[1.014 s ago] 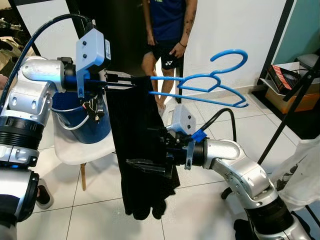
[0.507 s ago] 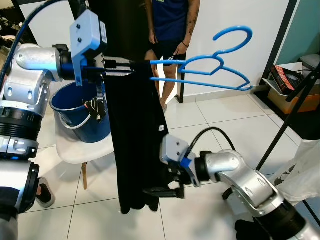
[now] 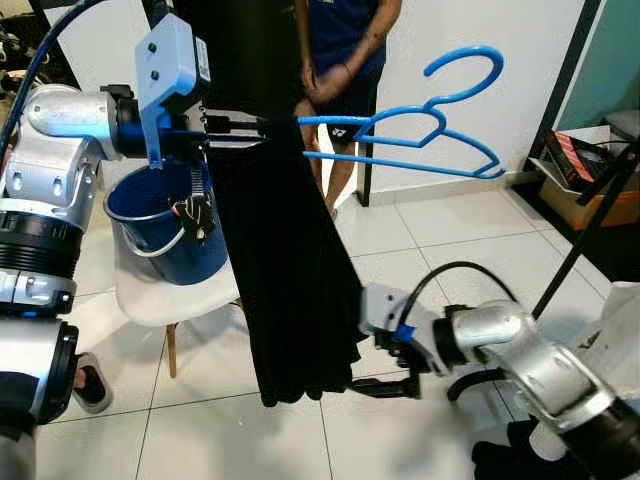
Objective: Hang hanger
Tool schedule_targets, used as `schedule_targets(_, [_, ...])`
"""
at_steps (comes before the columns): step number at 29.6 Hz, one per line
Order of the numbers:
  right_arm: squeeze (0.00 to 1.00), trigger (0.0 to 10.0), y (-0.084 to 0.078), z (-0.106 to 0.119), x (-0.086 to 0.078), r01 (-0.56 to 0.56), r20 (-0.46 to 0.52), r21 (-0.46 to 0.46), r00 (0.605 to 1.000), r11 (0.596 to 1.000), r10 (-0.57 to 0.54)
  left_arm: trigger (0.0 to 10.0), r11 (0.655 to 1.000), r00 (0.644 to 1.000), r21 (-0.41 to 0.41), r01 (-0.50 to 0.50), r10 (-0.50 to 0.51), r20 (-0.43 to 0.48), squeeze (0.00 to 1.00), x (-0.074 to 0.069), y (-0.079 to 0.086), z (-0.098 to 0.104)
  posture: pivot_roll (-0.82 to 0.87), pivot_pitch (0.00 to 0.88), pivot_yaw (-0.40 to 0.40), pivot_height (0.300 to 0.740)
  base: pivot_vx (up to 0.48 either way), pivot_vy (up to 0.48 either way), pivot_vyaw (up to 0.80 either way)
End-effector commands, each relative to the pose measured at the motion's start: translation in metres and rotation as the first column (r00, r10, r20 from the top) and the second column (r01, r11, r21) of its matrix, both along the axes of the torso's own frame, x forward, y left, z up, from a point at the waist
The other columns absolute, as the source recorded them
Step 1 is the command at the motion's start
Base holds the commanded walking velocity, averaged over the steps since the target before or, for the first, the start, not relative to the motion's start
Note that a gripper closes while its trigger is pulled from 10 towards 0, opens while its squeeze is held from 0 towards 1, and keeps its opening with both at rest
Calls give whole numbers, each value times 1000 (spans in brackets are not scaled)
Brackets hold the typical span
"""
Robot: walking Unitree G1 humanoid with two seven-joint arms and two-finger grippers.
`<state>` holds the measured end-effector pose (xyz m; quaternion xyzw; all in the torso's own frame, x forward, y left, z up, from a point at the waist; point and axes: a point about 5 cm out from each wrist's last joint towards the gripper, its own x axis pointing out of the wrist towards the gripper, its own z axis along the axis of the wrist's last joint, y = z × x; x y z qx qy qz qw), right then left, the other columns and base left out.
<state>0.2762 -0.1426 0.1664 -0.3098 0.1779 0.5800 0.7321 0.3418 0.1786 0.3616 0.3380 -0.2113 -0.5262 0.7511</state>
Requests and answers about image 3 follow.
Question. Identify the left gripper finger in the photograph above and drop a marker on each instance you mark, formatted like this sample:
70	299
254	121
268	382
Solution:
250	134
250	119

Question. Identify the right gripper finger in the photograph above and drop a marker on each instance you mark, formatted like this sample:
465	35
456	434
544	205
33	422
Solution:
385	387

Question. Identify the black T-shirt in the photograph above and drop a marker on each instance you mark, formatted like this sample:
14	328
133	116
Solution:
280	280

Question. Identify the blue plastic hanger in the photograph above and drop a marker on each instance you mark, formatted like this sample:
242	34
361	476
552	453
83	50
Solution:
400	165

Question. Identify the silver right arm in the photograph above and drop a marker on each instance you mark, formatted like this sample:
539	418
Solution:
540	370

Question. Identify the silver left arm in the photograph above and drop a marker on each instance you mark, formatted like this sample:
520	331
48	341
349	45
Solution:
50	150

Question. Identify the person in navy shorts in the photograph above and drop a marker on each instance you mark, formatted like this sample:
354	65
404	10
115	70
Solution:
345	40

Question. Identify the navy cloth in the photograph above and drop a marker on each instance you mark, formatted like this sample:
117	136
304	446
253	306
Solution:
510	460

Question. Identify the blue bucket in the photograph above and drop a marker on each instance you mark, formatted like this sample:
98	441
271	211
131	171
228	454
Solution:
150	250

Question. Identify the white plastic chair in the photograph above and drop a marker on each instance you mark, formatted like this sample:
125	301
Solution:
170	300

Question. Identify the orange cardboard box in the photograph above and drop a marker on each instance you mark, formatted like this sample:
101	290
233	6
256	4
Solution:
610	210

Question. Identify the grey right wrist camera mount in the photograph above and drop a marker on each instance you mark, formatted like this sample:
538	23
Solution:
385	310

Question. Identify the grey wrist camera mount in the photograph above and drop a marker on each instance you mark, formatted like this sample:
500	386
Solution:
170	60
385	310

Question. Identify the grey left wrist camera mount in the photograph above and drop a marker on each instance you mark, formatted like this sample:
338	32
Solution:
170	60

